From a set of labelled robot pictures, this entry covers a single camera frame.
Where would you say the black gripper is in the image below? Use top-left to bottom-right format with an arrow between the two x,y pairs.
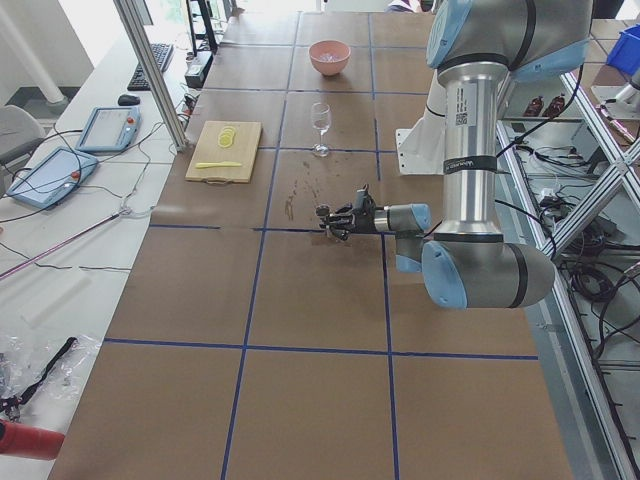
319,185 -> 377,241

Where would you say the steel jigger measuring cup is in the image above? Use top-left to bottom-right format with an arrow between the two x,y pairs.
315,204 -> 331,237

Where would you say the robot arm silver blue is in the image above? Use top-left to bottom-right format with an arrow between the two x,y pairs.
316,1 -> 593,309

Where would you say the clear wine glass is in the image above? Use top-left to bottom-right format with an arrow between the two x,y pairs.
310,102 -> 332,157

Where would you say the clear ice cubes pile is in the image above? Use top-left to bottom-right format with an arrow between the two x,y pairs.
318,52 -> 341,63

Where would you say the bamboo cutting board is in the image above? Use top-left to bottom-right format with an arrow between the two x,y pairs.
185,121 -> 262,183

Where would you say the lemon slices row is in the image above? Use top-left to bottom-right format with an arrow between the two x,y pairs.
217,125 -> 237,149

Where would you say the yellow plastic knife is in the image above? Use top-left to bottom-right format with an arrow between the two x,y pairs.
195,161 -> 243,169

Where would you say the pink bowl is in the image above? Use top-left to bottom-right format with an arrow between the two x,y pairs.
308,40 -> 351,76

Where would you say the thin metal rod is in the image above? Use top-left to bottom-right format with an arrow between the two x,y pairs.
0,208 -> 131,280

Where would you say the black keyboard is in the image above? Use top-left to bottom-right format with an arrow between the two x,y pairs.
126,42 -> 175,92

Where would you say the black computer mouse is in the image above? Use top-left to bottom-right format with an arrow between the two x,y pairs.
117,94 -> 141,106

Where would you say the upper teach pendant tablet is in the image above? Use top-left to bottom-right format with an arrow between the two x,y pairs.
76,106 -> 141,155

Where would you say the teach pendant tablet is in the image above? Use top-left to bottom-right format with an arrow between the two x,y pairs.
7,147 -> 98,209
76,106 -> 141,155

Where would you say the lower teach pendant tablet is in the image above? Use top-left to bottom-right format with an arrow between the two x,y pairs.
7,147 -> 98,209

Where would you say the blue storage bin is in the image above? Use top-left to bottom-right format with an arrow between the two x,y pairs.
606,24 -> 640,75

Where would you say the clear plastic bag with tools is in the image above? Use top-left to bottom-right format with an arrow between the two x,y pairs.
1,334 -> 102,422

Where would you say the red fire extinguisher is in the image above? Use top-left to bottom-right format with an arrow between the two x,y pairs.
0,420 -> 65,460

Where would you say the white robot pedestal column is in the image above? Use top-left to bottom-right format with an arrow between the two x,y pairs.
396,74 -> 446,175

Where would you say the aluminium frame post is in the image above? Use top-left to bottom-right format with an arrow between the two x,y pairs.
113,0 -> 188,152

